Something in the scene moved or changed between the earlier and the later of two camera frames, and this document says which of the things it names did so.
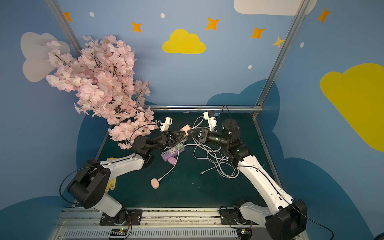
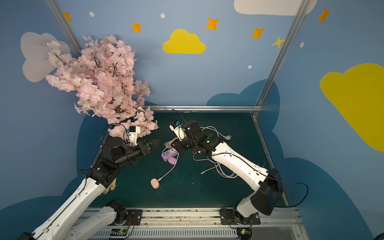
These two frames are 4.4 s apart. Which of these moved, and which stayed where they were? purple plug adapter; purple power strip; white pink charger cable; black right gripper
Moved: black right gripper
Stayed: white pink charger cable; purple plug adapter; purple power strip
